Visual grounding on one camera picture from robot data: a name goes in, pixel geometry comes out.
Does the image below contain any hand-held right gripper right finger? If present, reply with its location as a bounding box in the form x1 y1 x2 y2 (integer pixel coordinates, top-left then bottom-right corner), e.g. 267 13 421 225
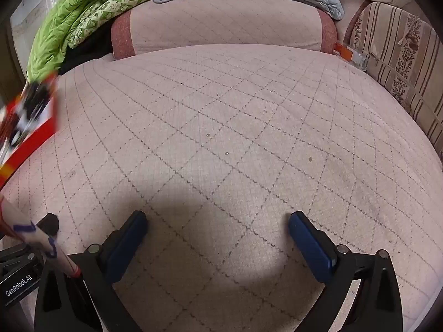
288 210 404 332

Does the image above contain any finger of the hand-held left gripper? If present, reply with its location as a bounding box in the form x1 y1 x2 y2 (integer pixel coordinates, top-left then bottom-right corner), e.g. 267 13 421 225
35 213 60 236

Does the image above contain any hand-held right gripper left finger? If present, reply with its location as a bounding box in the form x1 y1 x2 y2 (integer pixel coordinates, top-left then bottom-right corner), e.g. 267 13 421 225
35 210 149 332

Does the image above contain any white paper tube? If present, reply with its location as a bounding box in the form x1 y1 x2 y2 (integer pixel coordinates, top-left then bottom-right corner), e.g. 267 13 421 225
0 194 83 279

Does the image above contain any red and white box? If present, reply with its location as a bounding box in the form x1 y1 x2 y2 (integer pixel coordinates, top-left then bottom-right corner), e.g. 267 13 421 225
0 71 59 190

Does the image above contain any pink quilted bed cover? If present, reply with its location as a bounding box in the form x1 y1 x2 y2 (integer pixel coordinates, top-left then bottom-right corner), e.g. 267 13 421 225
0 43 443 332

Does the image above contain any clear glass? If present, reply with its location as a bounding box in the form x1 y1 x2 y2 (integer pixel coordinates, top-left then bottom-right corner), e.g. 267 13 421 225
350 51 371 71

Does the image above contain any small orange box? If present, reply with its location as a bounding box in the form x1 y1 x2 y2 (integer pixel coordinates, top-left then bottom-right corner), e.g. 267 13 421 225
333 42 354 61

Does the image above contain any striped floral cushion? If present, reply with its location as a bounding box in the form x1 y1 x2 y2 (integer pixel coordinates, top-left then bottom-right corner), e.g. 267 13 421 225
346 2 443 153

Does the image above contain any green floral quilt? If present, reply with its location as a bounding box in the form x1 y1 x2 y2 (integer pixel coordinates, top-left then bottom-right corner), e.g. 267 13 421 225
27 0 191 82

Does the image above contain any pink bolster cushion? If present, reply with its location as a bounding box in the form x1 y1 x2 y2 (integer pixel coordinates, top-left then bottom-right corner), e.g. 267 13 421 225
111 0 339 60

